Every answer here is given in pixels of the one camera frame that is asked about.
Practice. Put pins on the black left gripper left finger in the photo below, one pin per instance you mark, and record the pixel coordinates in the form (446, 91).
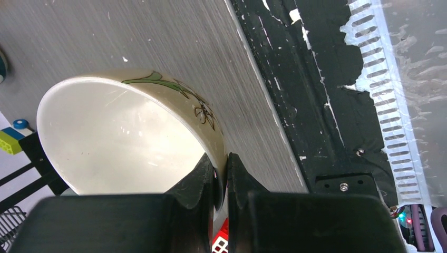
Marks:
(191, 218)

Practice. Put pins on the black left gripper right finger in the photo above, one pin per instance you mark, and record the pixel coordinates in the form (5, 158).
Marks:
(240, 183)

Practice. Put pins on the beige bowl with flower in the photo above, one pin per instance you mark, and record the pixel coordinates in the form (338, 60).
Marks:
(128, 131)

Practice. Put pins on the teal bowl white inside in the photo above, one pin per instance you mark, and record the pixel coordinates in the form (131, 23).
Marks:
(3, 67)

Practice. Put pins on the red white window block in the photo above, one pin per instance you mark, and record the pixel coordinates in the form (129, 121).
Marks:
(220, 242)

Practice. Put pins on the green blue toy car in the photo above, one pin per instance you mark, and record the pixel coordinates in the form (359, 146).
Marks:
(10, 136)

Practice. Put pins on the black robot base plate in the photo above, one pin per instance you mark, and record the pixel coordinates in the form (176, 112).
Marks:
(306, 66)

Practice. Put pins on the black wire dish rack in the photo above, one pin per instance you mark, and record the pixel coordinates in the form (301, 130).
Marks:
(26, 178)

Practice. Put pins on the perforated metal rail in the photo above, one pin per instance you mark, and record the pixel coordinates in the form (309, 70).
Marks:
(367, 29)

